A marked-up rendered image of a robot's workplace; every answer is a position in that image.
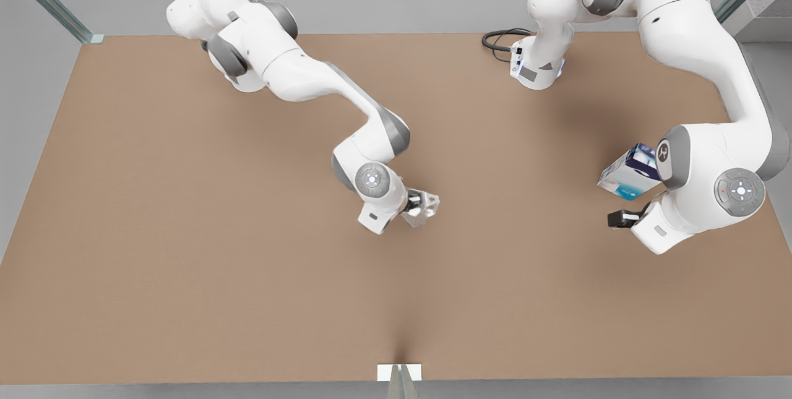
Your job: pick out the blue and white box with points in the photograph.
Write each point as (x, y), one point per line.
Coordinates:
(631, 170)

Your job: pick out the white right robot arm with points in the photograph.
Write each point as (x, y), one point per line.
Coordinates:
(291, 65)

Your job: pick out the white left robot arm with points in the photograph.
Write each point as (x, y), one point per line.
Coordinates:
(699, 34)

